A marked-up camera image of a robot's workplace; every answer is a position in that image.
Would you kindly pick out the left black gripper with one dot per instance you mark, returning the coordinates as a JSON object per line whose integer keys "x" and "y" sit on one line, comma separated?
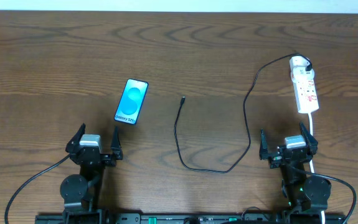
{"x": 92, "y": 156}

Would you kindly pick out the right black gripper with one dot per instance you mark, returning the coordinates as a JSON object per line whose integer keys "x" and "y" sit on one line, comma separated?
{"x": 291, "y": 156}

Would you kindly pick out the blue Samsung Galaxy smartphone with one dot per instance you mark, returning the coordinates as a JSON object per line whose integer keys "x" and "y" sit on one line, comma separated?
{"x": 131, "y": 101}

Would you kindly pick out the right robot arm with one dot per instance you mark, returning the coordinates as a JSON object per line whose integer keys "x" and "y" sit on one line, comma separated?
{"x": 307, "y": 194}

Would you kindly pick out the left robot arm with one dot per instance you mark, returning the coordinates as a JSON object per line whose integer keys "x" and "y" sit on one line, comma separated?
{"x": 81, "y": 192}

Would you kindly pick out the white USB charger adapter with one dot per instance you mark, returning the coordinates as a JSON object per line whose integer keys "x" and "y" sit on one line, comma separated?
{"x": 301, "y": 69}

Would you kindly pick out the white power strip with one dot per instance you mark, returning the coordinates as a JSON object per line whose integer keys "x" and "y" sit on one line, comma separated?
{"x": 306, "y": 97}

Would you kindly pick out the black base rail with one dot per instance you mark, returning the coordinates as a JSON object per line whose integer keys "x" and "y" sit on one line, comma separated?
{"x": 135, "y": 218}

